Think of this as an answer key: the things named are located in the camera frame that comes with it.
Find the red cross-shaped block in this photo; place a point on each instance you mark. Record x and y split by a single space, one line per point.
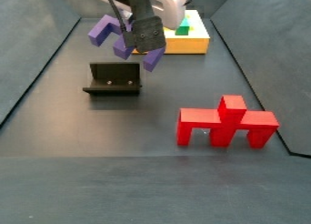
224 120

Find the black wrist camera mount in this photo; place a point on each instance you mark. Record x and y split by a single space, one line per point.
145 35

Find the yellow slotted board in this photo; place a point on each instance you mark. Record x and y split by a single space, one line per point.
193 43

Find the purple cross-shaped block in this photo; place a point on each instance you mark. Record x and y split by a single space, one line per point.
107 26

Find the green long bar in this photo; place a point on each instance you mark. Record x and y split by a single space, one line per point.
181 31

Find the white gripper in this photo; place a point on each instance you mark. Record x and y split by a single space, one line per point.
153 12

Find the black bracket fixture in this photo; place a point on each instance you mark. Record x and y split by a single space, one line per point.
113 78

